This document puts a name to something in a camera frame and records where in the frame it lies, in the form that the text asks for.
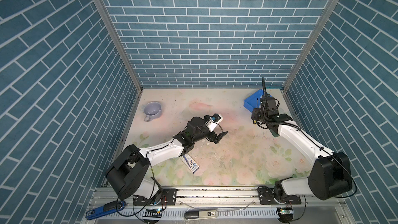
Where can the dark green case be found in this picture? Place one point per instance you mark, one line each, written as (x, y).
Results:
(274, 131)

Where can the aluminium front rail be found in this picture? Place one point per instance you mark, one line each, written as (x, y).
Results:
(236, 197)

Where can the grey handheld device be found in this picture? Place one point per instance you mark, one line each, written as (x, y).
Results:
(200, 214)

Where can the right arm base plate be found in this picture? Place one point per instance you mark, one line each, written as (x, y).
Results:
(267, 196)

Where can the toothpaste box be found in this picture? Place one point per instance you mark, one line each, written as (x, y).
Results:
(192, 165)

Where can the blue plastic bin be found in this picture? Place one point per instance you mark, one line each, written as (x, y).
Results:
(254, 101)

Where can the lavender ceramic mug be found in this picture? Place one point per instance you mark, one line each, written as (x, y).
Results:
(152, 111)

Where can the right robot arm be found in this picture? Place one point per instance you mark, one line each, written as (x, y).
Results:
(330, 176)

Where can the white slotted cable duct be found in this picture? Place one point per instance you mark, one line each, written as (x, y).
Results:
(179, 213)

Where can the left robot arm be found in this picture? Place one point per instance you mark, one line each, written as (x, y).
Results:
(127, 173)

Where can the blue utility knife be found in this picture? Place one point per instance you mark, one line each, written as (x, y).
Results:
(106, 209)

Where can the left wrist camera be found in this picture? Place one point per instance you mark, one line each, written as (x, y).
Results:
(213, 121)

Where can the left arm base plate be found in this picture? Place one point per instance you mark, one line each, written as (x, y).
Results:
(166, 196)

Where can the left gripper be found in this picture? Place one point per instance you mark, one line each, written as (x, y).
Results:
(211, 138)

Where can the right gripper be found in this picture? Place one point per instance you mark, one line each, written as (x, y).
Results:
(253, 115)

